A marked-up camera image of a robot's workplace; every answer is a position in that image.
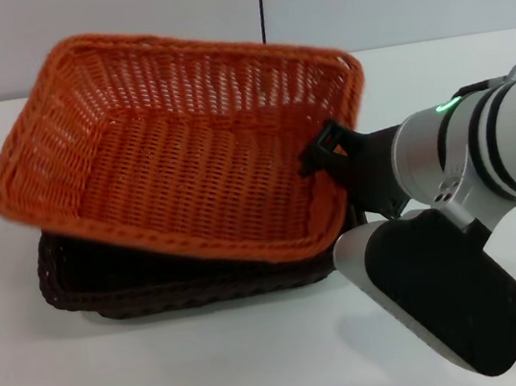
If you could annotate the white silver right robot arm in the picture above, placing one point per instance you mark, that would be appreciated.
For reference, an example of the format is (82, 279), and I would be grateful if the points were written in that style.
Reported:
(498, 142)

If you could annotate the orange wicker basket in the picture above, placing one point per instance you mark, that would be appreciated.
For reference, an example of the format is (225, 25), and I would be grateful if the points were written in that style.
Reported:
(175, 157)

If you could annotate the dark brown wicker basket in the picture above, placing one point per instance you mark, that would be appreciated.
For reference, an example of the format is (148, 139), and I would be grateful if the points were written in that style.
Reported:
(180, 287)

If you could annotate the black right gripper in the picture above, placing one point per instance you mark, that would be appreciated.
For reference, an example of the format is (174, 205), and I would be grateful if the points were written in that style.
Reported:
(371, 171)

